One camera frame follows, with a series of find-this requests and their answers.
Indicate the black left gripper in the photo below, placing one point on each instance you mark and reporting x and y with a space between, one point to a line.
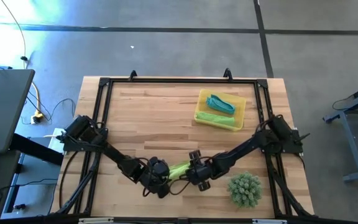
155 175

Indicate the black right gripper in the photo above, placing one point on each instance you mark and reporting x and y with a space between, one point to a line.
199 172

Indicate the lime microfiber towel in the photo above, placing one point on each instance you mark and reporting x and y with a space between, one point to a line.
178 170

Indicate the green microfiber towel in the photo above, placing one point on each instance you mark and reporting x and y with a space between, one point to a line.
215 119

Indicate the teal microfiber towel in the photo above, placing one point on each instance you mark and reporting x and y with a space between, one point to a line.
221 104

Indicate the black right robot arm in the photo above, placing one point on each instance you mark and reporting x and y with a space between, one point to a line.
247 149

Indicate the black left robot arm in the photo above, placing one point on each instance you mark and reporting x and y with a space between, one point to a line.
110 149

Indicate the yellow plastic basket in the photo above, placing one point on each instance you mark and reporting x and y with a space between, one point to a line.
221 109

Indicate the green artificial ball plant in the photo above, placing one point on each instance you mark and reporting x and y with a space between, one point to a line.
245 189

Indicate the white power box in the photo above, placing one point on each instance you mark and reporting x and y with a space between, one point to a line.
54 143

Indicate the black desk beam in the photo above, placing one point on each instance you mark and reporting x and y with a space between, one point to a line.
33 149

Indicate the yellow power plug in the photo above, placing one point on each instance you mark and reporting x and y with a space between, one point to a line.
38 117

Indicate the grey metal side table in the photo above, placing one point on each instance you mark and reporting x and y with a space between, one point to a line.
350 137

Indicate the grey desk top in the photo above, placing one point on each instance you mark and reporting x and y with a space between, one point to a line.
2 109

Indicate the white bracket strip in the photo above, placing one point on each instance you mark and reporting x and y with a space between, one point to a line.
95 221
269 221

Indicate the black aluminium table frame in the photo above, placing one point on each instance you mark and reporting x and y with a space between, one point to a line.
182 80

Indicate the black frame clamp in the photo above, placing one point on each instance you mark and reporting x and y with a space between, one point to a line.
133 75
227 74

